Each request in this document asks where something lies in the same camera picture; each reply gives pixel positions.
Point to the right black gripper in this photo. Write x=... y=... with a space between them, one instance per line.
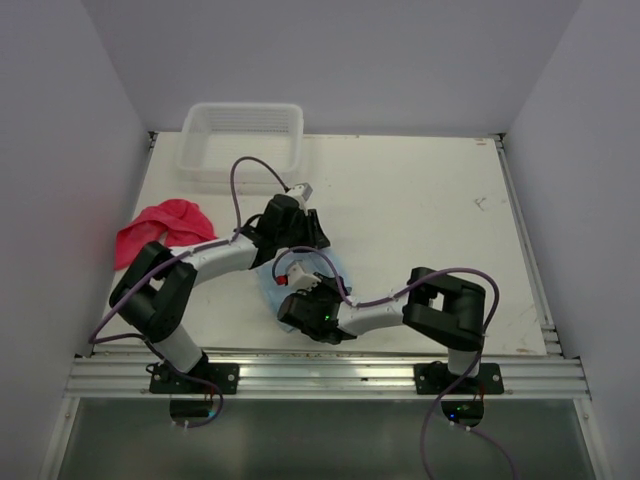
x=331 y=283

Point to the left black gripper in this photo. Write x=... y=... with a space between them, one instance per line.
x=314 y=236

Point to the light blue towel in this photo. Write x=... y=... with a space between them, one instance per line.
x=311 y=262

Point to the red towel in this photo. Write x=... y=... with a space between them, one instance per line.
x=174 y=222

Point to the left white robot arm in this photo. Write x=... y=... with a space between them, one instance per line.
x=154 y=291

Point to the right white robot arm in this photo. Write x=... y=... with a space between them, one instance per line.
x=445 y=309

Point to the white plastic mesh basket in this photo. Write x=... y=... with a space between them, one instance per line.
x=215 y=135

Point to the red cable connector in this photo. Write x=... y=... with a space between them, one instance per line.
x=282 y=280

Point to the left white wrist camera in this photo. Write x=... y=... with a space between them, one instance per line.
x=301 y=191

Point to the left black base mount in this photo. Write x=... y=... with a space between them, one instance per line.
x=200 y=380

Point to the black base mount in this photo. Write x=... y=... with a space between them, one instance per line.
x=433 y=378
x=200 y=380

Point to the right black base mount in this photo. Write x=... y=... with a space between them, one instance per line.
x=433 y=378

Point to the aluminium side rail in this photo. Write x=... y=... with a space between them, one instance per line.
x=547 y=325

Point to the aluminium front rail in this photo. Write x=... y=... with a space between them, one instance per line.
x=121 y=372

